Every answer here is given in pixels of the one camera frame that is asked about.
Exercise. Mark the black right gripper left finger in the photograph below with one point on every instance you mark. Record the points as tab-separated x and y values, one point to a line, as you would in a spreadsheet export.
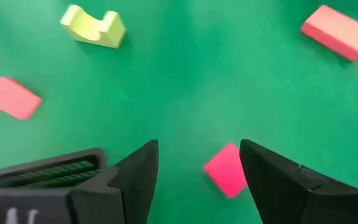
129	193

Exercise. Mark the green foam arch block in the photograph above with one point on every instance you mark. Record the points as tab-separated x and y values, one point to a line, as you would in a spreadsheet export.
110	31

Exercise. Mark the large pink foam block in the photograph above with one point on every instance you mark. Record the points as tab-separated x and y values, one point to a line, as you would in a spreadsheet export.
11	98

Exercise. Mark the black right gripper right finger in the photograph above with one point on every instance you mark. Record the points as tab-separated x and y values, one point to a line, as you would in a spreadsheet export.
284	193

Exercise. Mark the red foam block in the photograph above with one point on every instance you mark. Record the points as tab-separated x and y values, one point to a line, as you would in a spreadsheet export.
225	171

